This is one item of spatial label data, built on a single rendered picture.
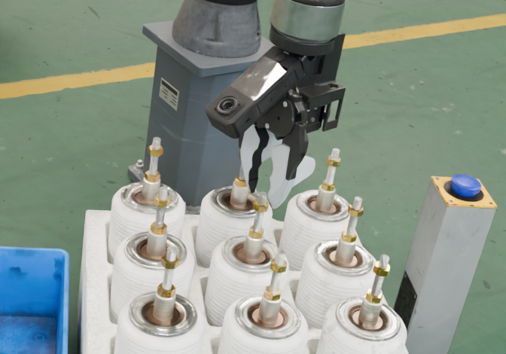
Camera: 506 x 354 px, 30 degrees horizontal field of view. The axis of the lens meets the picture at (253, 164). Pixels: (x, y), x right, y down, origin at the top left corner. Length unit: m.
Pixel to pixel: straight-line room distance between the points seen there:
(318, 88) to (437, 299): 0.41
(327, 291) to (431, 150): 0.96
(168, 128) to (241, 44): 0.20
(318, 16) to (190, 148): 0.66
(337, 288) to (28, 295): 0.47
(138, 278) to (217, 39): 0.56
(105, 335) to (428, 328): 0.47
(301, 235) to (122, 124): 0.76
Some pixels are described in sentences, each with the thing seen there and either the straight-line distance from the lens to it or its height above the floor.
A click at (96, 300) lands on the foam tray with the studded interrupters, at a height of 0.18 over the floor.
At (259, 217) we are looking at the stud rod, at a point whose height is 0.31.
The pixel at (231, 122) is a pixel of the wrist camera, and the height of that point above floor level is 0.46.
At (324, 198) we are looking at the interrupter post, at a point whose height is 0.27.
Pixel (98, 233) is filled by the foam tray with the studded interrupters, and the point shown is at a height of 0.18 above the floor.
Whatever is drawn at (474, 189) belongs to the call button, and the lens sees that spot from 1.26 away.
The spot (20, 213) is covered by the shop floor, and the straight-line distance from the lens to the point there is 1.65.
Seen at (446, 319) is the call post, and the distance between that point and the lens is 1.36.
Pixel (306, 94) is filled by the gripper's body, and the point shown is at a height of 0.48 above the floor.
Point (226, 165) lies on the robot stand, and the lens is 1.65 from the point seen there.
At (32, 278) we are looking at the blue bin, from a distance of 1.38.
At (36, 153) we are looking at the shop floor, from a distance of 1.82.
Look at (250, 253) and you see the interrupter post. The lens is 1.15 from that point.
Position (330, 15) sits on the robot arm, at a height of 0.58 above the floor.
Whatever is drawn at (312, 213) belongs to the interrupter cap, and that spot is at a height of 0.25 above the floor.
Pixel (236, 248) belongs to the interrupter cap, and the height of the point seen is 0.25.
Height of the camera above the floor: 0.91
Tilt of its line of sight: 29 degrees down
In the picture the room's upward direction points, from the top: 10 degrees clockwise
